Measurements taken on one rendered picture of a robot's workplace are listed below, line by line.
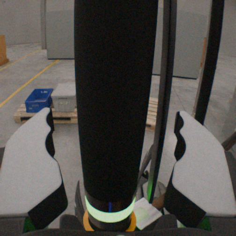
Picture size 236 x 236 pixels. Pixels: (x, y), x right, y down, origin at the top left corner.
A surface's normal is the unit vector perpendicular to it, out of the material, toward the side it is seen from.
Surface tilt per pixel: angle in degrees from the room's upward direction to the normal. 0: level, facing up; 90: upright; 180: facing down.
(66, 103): 96
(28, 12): 90
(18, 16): 90
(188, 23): 90
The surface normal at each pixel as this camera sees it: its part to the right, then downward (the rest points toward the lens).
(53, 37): -0.06, 0.50
